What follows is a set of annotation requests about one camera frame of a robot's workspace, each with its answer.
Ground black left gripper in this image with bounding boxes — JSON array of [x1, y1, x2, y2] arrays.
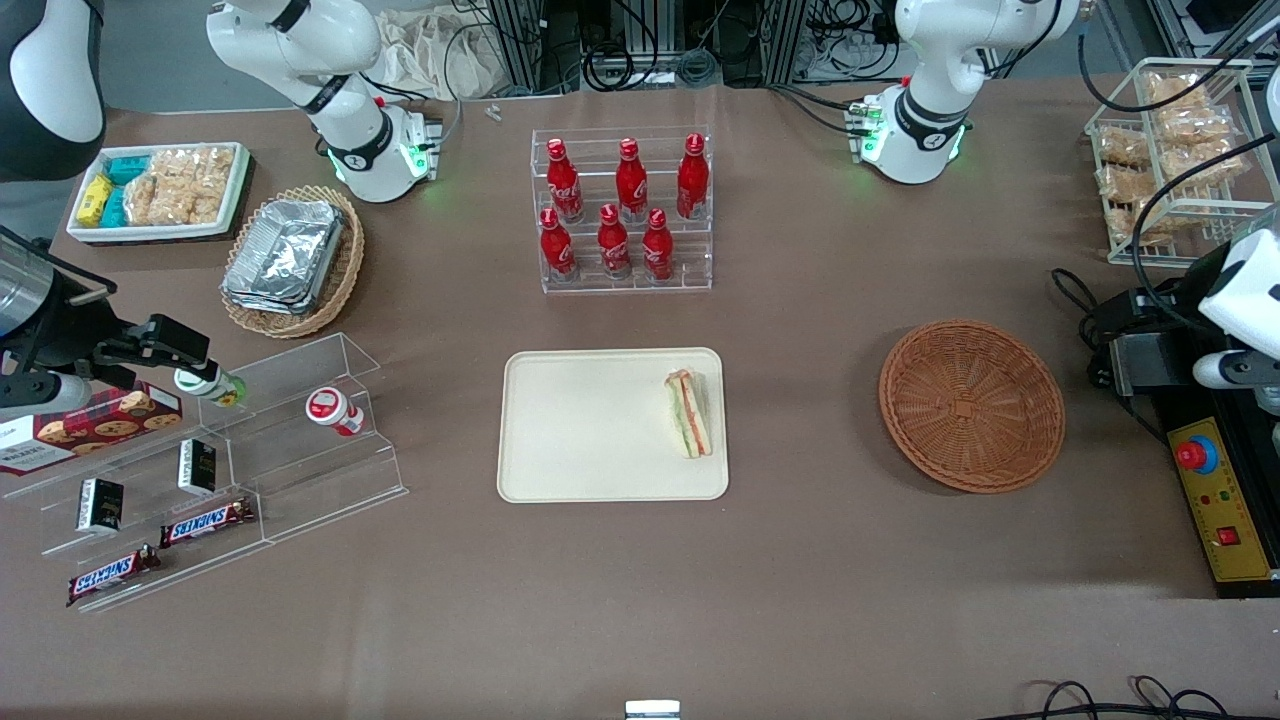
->
[[1100, 262, 1216, 341]]

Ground triangular sandwich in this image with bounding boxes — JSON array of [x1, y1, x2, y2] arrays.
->
[[665, 369, 714, 459]]

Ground white rectangular snack tray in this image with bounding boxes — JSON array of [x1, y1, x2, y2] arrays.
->
[[66, 142, 251, 245]]

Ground round brown wicker basket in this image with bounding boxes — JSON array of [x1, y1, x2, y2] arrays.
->
[[878, 319, 1067, 495]]

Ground oval light wicker basket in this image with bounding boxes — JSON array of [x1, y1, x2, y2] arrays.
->
[[220, 185, 366, 340]]

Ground beige plastic tray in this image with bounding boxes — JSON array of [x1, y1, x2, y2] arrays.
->
[[497, 347, 730, 503]]

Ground black machine with metal pan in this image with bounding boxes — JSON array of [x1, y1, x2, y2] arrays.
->
[[1090, 250, 1280, 431]]

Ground white bottle with green label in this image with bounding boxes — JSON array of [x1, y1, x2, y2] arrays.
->
[[174, 367, 247, 408]]

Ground bagged fried pastry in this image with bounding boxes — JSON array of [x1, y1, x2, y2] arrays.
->
[[1143, 70, 1209, 111], [1108, 198, 1176, 246], [1097, 127, 1151, 168], [1155, 105, 1233, 146], [1160, 140, 1246, 191], [1100, 165, 1161, 206]]

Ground red cookie box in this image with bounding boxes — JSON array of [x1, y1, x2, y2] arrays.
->
[[0, 383, 185, 477]]

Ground small black box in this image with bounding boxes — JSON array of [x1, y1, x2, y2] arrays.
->
[[77, 478, 125, 534], [177, 438, 218, 497]]

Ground clear bag of crackers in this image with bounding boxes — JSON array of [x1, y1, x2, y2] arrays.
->
[[125, 172, 186, 227], [152, 147, 236, 223]]

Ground yellow snack packet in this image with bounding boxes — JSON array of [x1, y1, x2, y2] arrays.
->
[[76, 175, 114, 228]]

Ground stacked aluminium foil containers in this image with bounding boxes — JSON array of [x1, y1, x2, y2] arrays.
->
[[222, 198, 348, 316]]

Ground clear acrylic stepped shelf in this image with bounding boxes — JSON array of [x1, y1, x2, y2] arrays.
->
[[0, 400, 269, 613], [198, 333, 409, 546]]

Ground Snickers chocolate bar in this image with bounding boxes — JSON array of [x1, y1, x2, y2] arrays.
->
[[159, 498, 256, 549], [66, 545, 161, 608]]

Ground white bottle with red lid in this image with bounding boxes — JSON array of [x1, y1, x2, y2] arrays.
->
[[305, 387, 366, 438]]

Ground yellow emergency stop control box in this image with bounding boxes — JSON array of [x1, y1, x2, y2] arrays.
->
[[1165, 415, 1280, 599]]

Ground beige cloth bag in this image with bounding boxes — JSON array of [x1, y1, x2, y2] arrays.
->
[[375, 10, 506, 101]]

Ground red cola bottle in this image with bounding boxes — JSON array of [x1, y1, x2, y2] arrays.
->
[[539, 208, 578, 283], [615, 138, 649, 223], [641, 208, 675, 282], [546, 138, 585, 224], [597, 203, 633, 280], [676, 133, 710, 221]]

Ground clear acrylic bottle rack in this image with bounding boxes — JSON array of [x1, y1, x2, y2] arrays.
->
[[530, 126, 714, 295]]

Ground white wire basket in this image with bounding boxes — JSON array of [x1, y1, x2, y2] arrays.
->
[[1085, 57, 1280, 267]]

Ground black machine power cable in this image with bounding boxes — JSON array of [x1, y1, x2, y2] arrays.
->
[[1050, 268, 1126, 391]]

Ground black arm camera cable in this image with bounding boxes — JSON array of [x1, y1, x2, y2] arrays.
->
[[1078, 0, 1280, 331]]

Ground black arm base cables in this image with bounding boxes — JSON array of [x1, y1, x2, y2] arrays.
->
[[770, 83, 863, 138]]

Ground black cables at table edge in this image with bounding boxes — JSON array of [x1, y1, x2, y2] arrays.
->
[[1005, 677, 1280, 720]]

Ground black coiled cable bundle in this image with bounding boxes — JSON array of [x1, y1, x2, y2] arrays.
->
[[580, 0, 721, 93]]

